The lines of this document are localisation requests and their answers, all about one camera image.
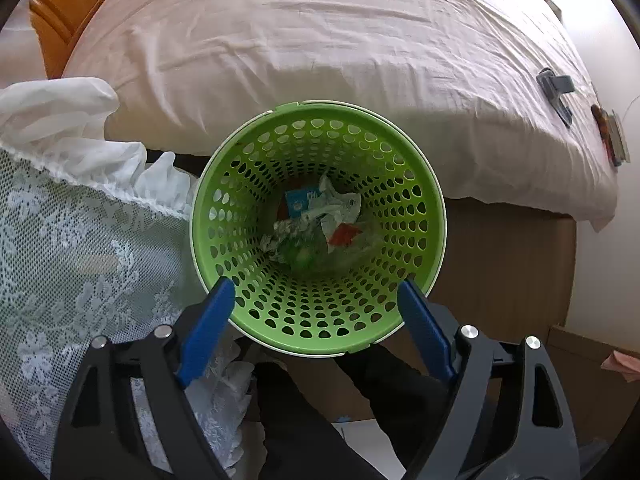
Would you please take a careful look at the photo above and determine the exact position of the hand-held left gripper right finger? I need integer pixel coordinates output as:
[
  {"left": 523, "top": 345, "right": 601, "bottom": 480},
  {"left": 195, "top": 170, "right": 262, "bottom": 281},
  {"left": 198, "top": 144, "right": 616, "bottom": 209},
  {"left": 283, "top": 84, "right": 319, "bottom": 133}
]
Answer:
[{"left": 397, "top": 277, "right": 581, "bottom": 480}]

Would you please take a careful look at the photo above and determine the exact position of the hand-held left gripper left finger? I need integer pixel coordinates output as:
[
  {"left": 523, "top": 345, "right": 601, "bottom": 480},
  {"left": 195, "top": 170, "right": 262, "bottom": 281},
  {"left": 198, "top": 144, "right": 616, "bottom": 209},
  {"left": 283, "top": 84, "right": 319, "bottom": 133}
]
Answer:
[{"left": 50, "top": 277, "right": 236, "bottom": 480}]

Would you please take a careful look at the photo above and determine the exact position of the green perforated plastic basket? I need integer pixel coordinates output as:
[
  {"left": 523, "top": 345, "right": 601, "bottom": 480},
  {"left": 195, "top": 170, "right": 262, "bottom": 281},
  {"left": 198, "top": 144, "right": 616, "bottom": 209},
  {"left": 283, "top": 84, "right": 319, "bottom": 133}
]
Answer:
[{"left": 189, "top": 101, "right": 447, "bottom": 358}]

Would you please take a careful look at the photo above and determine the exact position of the printed white paper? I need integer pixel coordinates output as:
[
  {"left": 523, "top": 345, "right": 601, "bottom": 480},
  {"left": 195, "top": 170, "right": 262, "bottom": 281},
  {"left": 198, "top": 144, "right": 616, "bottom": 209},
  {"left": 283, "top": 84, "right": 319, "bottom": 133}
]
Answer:
[{"left": 260, "top": 215, "right": 313, "bottom": 263}]

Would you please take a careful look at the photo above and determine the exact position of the green wrapper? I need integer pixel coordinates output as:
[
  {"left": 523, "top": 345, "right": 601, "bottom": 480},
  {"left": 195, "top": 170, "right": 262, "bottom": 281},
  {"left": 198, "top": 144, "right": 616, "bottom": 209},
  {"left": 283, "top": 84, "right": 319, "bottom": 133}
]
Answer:
[{"left": 279, "top": 240, "right": 321, "bottom": 270}]

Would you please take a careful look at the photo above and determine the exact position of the red wrapper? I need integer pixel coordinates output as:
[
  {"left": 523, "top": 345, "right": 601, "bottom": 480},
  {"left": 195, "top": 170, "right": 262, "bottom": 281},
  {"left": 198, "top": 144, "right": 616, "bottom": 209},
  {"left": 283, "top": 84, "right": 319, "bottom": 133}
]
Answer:
[{"left": 327, "top": 225, "right": 363, "bottom": 247}]

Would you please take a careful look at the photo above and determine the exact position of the white plastic bag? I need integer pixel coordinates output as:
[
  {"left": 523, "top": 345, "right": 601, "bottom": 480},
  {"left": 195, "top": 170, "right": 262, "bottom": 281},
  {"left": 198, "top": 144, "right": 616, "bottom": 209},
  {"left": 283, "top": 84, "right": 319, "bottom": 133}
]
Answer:
[{"left": 300, "top": 174, "right": 363, "bottom": 246}]

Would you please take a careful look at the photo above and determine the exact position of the blue and white wrapper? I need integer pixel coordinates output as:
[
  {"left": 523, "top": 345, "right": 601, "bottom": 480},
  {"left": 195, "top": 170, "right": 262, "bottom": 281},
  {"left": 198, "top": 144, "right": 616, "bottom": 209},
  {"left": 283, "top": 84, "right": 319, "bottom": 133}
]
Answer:
[{"left": 285, "top": 187, "right": 323, "bottom": 219}]

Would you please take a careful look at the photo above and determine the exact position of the white paper sheet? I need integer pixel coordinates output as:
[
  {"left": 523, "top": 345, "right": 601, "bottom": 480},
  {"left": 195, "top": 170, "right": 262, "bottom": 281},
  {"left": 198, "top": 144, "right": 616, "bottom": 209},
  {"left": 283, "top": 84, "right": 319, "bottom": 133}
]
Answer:
[{"left": 332, "top": 419, "right": 383, "bottom": 463}]

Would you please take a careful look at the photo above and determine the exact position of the person's dark clothing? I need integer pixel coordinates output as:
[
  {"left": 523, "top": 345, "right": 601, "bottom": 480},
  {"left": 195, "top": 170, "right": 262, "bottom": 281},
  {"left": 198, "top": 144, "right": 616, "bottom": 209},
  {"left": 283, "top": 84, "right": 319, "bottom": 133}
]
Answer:
[{"left": 252, "top": 342, "right": 453, "bottom": 480}]

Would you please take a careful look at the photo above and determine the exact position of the white lace tablecloth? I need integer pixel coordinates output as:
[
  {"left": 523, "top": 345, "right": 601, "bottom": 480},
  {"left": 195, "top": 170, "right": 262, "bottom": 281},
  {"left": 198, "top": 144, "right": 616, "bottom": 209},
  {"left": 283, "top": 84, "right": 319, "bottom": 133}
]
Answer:
[{"left": 0, "top": 76, "right": 257, "bottom": 480}]

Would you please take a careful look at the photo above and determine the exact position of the pink paper scrap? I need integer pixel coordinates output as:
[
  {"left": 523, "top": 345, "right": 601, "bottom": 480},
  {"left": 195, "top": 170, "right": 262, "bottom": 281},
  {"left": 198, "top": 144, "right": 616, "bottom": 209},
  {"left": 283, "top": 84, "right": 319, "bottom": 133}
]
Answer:
[{"left": 600, "top": 350, "right": 640, "bottom": 377}]

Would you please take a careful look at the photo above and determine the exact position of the grey plastic clip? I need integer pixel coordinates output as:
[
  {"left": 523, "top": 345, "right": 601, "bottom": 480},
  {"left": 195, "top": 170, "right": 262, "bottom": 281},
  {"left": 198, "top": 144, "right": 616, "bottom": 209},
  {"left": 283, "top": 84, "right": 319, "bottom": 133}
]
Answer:
[{"left": 536, "top": 67, "right": 575, "bottom": 128}]

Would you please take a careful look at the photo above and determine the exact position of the pale pink bed sheet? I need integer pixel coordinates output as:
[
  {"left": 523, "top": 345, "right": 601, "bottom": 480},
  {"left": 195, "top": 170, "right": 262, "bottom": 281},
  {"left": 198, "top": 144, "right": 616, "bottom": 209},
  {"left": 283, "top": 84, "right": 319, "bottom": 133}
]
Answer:
[{"left": 62, "top": 0, "right": 623, "bottom": 233}]

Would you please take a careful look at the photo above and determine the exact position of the wooden headboard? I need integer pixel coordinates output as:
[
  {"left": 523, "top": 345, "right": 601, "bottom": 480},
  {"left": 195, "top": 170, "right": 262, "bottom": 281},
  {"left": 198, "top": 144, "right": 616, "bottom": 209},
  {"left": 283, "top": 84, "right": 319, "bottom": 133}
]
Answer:
[{"left": 27, "top": 0, "right": 141, "bottom": 78}]

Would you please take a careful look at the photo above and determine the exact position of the wooden bed frame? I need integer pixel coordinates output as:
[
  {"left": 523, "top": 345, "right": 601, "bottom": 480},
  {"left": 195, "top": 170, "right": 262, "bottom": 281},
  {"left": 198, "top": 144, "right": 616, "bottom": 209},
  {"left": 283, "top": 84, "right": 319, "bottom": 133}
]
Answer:
[{"left": 292, "top": 195, "right": 577, "bottom": 421}]

